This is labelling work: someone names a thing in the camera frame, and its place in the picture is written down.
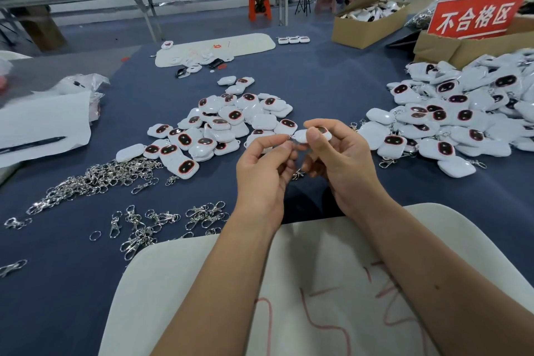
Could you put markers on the person's left hand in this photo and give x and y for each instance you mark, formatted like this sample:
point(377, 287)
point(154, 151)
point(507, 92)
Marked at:
point(263, 183)

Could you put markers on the person's right hand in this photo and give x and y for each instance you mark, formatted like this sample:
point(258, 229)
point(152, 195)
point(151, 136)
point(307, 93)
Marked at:
point(346, 166)

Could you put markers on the white tag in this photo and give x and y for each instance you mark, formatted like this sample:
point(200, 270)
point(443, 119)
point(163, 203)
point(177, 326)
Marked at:
point(300, 136)

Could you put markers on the person's right forearm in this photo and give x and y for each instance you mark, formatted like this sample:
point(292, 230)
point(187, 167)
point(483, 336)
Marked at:
point(442, 281)

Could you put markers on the person's left forearm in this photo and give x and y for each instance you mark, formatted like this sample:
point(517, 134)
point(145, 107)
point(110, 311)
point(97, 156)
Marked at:
point(208, 297)

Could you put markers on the white foam board red marks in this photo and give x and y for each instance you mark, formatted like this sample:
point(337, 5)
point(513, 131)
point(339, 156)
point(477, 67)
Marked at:
point(325, 281)

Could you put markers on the open cardboard box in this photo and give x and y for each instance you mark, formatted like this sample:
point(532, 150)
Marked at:
point(363, 34)

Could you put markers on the small white plastic part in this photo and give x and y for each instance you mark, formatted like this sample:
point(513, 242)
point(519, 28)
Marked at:
point(294, 39)
point(283, 39)
point(304, 39)

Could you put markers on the long white foam board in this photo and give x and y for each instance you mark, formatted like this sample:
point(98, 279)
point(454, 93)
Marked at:
point(250, 43)

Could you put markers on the flat brown cardboard box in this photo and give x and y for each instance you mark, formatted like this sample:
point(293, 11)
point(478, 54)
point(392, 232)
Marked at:
point(446, 51)

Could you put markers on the red plastic stool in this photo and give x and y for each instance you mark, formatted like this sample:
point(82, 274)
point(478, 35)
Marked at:
point(259, 9)

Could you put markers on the red sign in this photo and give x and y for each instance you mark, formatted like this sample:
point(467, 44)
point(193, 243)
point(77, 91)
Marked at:
point(477, 15)

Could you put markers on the white paper sheet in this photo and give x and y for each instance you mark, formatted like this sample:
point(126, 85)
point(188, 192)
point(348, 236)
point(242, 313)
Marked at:
point(42, 122)

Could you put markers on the black pen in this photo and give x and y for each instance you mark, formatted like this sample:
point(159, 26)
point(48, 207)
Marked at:
point(30, 145)

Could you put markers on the white plastic bag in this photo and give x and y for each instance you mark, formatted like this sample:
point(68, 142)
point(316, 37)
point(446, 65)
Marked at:
point(8, 57)

